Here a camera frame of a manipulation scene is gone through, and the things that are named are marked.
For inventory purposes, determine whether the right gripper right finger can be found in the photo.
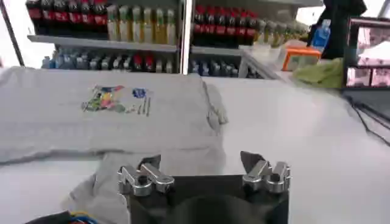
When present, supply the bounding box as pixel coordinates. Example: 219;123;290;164
239;151;292;194

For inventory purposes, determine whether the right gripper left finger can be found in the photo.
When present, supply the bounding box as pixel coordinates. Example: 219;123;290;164
117;154;176;197

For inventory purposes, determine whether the grey shirt with colourful print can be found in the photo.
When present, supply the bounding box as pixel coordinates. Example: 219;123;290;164
0;66;229;224

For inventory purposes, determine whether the green cloth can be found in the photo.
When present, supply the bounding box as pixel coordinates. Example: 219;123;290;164
292;57;344;89

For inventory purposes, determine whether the orange tissue box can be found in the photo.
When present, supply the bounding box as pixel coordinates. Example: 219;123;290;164
282;45;322;72

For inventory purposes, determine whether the blue water bottle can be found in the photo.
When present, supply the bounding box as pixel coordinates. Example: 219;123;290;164
311;18;332;51

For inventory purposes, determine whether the shelf rack with bottles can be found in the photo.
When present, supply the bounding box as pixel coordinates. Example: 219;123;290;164
188;0;309;79
26;0;184;74

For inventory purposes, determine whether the laptop computer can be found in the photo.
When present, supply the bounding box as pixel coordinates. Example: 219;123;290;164
341;16;390;122

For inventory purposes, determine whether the black backpack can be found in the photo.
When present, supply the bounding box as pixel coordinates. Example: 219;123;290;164
306;0;368;60

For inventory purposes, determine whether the black laptop cable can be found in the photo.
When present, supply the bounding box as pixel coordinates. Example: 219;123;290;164
352;102;390;124
346;96;390;147

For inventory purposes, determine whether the dark window frame post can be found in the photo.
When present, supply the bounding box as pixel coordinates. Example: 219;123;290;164
0;0;26;67

